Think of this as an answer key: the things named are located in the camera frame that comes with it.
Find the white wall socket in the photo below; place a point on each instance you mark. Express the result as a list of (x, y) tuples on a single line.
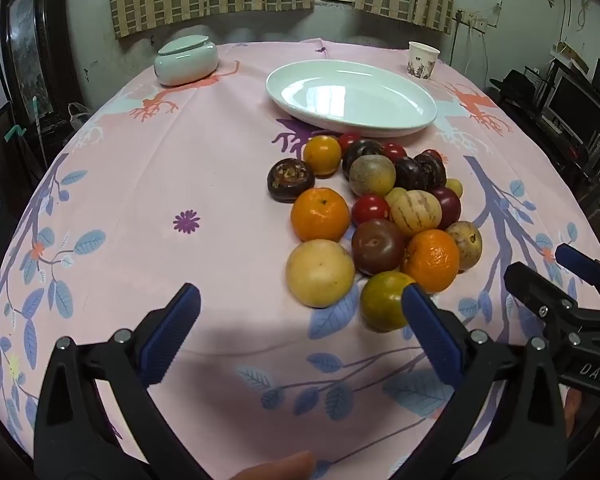
[(478, 23), (462, 16)]

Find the dark red plum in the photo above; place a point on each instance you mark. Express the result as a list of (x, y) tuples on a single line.
[(449, 207), (378, 246)]

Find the striped pepino melon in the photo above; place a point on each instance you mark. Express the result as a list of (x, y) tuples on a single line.
[(415, 212)]

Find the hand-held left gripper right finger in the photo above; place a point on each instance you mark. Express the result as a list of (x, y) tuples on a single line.
[(432, 335)]

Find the black bag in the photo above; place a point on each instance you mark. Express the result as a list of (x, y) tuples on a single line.
[(515, 84)]

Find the person's left hand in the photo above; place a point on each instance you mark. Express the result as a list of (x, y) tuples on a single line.
[(280, 466)]

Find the printed paper cup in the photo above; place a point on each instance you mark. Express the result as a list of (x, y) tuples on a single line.
[(422, 62)]

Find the white plastic bag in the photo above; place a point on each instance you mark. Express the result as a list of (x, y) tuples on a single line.
[(77, 114)]

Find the pink printed tablecloth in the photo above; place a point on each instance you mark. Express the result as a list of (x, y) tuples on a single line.
[(180, 160)]

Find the green plastic clip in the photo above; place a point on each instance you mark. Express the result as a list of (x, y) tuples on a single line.
[(15, 131)]

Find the pale yellow round fruit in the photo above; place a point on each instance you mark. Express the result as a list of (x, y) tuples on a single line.
[(320, 272)]

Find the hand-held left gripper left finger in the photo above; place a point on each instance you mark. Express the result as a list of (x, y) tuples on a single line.
[(172, 332)]

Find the dark purple round fruit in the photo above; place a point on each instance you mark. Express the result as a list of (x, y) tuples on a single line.
[(362, 150), (409, 172), (434, 172)]

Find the computer monitor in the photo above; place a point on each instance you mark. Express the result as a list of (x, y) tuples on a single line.
[(577, 102)]

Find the white oval plate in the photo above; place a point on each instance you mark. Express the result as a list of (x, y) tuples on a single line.
[(350, 95)]

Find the small yellow-green fruit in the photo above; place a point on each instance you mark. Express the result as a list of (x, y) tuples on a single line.
[(455, 187)]

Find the large dark purple mangosteen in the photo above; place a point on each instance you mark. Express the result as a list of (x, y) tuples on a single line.
[(290, 180)]

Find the small yellow fruit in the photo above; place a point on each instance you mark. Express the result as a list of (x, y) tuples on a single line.
[(394, 195)]

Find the tan passion fruit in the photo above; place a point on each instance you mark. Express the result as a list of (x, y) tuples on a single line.
[(372, 176), (465, 245)]

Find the orange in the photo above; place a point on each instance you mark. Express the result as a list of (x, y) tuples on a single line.
[(430, 260), (320, 213)]

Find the pale green jar lid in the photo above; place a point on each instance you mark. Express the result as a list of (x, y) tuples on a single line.
[(184, 45)]

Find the person's right hand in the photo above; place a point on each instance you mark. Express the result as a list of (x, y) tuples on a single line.
[(572, 407)]

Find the pale green ceramic jar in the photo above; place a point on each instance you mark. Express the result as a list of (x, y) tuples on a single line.
[(185, 70)]

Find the green-yellow tangerine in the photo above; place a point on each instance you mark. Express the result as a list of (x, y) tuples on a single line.
[(382, 302)]

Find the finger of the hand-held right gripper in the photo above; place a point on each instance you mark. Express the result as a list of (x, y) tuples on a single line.
[(535, 290), (577, 260)]

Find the yellow-orange tangerine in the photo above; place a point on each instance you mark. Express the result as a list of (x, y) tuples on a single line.
[(322, 155)]

